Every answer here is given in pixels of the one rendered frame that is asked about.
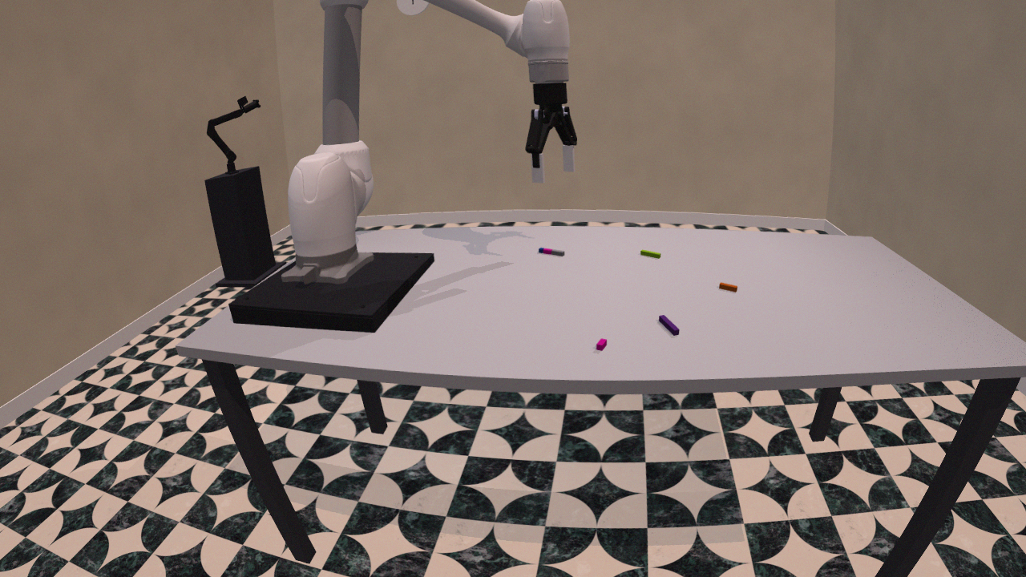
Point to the purple rod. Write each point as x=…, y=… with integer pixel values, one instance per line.
x=669, y=325

